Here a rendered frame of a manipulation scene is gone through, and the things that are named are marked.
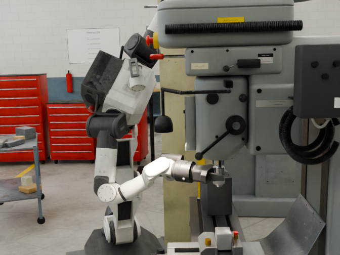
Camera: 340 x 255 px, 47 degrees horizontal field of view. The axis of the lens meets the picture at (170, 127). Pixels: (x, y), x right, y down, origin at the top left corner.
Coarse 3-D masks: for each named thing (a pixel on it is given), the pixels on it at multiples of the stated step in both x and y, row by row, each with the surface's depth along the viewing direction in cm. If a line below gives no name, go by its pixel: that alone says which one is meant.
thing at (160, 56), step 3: (153, 54) 157; (156, 54) 157; (159, 54) 156; (162, 54) 156; (150, 57) 157; (153, 57) 156; (156, 57) 156; (159, 57) 156; (162, 57) 156; (165, 57) 157; (168, 57) 157; (171, 57) 157; (174, 57) 157; (177, 57) 157; (180, 57) 157; (183, 57) 157
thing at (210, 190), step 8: (200, 184) 206; (208, 184) 186; (224, 184) 187; (200, 192) 207; (208, 192) 187; (216, 192) 187; (224, 192) 187; (208, 200) 187; (216, 200) 188; (224, 200) 188; (208, 208) 188; (216, 208) 188; (224, 208) 189
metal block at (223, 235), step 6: (216, 228) 142; (222, 228) 142; (228, 228) 142; (216, 234) 139; (222, 234) 138; (228, 234) 138; (216, 240) 140; (222, 240) 138; (228, 240) 138; (222, 246) 139; (228, 246) 138
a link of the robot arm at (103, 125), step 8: (96, 120) 168; (104, 120) 167; (112, 120) 166; (96, 128) 167; (104, 128) 166; (96, 136) 169; (104, 136) 165; (112, 136) 167; (104, 144) 165; (112, 144) 166
